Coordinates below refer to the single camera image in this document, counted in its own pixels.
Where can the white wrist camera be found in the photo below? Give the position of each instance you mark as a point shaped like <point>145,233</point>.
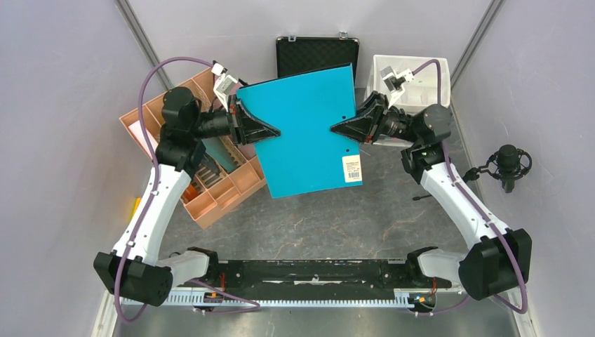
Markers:
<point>395,82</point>
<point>225,83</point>

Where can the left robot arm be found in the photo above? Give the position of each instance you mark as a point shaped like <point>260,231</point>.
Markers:
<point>132,269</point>

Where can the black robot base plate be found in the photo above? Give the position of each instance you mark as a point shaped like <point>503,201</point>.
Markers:
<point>385,273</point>

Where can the black microphone on tripod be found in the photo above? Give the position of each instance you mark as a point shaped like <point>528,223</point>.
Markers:
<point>508,165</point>

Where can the orange Good Morning book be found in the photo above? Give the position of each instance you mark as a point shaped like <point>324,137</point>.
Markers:
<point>191,192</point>

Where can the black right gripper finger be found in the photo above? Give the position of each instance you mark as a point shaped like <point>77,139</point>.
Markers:
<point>373,100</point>
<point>364,127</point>

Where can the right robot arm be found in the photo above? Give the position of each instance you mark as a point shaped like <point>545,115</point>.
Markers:
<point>497,257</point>

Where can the teal folder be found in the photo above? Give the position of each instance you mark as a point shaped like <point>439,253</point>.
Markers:
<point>216,149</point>

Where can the blue plastic folder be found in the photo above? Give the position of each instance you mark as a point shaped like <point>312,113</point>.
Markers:
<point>306,156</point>

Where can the yellow triangular stand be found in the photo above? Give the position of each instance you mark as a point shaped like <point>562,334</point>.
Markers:
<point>135,206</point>

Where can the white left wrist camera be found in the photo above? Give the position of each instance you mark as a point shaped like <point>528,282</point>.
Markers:
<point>225,83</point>

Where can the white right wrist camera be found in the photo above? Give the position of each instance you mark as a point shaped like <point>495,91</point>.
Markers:
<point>395,82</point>

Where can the aluminium slotted rail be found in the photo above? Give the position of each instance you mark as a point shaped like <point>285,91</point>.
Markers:
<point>197,298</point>

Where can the black poker chip case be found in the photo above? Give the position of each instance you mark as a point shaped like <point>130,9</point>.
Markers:
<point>296,55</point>

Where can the peach plastic file organizer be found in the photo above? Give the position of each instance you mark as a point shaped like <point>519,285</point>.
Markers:
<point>219,191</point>

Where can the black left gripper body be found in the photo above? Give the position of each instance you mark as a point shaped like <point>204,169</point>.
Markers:
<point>212,124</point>

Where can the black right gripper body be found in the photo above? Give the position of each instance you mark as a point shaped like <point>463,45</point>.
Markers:
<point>398,126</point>

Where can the white drawer organizer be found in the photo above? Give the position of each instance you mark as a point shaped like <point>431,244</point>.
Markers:
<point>431,85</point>

